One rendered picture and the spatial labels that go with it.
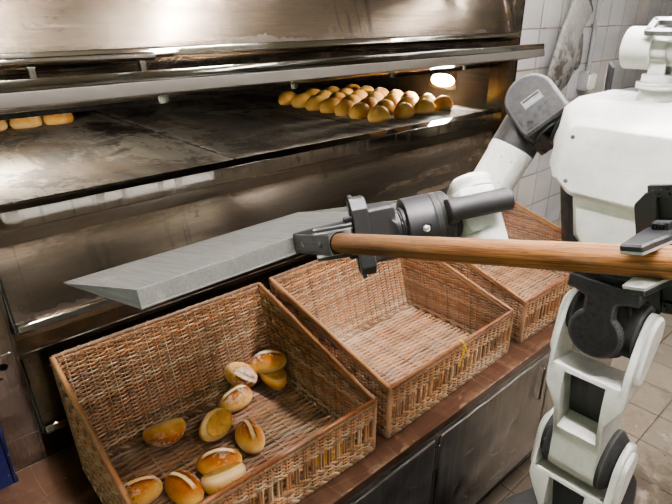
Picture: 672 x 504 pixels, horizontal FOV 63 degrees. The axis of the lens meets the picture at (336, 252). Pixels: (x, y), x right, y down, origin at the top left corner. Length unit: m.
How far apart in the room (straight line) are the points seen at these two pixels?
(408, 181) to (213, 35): 0.87
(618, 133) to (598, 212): 0.14
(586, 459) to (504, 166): 0.66
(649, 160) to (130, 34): 0.99
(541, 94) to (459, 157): 1.05
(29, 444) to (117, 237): 0.51
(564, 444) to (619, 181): 0.62
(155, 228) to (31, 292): 0.30
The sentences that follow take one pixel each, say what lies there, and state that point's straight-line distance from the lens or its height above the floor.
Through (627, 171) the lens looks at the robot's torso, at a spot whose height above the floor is 1.31.
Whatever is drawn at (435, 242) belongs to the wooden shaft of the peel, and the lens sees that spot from 0.67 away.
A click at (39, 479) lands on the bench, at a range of 1.48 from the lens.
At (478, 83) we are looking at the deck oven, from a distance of 2.36.
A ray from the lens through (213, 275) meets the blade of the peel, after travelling 0.80.
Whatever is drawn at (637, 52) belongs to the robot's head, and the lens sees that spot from 1.04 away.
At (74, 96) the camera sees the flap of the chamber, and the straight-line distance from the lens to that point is 1.09.
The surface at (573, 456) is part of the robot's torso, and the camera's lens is 1.37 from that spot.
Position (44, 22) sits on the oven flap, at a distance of 1.22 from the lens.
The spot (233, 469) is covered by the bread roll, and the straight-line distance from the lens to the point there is 1.26.
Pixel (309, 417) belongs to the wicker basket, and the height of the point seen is 0.59.
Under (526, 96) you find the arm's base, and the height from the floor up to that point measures 1.39.
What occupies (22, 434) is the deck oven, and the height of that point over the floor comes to 0.67.
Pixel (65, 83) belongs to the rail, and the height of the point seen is 1.43.
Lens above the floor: 1.54
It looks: 24 degrees down
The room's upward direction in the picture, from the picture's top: straight up
